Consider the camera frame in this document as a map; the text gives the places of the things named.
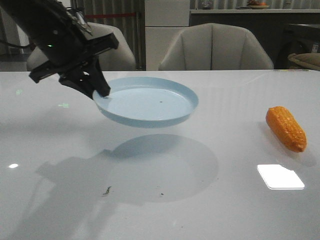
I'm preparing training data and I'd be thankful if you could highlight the fruit bowl on counter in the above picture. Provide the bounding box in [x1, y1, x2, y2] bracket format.
[246, 0, 269, 10]

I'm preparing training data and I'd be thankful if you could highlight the dark counter with white top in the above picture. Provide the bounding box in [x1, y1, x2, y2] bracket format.
[189, 9, 320, 69]

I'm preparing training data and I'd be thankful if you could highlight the white cabinet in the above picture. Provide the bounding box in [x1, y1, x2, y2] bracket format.
[144, 0, 190, 71]

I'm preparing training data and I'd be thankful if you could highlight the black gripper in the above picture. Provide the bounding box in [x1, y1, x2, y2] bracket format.
[28, 14, 119, 100]

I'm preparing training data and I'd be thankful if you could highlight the beige upholstered chair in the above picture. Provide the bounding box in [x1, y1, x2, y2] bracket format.
[158, 23, 274, 71]
[26, 22, 136, 72]

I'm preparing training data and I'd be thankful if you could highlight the left beige upholstered chair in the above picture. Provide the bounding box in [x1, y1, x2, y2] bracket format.
[26, 22, 136, 72]

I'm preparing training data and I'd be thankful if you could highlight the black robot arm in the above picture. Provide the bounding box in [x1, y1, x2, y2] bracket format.
[0, 0, 119, 98]

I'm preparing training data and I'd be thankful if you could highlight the right beige upholstered chair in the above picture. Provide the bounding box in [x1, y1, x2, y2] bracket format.
[158, 23, 274, 71]

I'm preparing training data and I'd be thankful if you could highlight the tan cushion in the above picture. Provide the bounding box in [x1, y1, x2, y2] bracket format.
[287, 53, 320, 71]

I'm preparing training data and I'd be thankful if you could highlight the orange toy corn cob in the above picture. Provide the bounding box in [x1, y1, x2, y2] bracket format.
[265, 106, 307, 153]

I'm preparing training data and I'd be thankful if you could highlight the light blue round plate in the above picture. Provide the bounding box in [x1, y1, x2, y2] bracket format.
[92, 76, 199, 128]

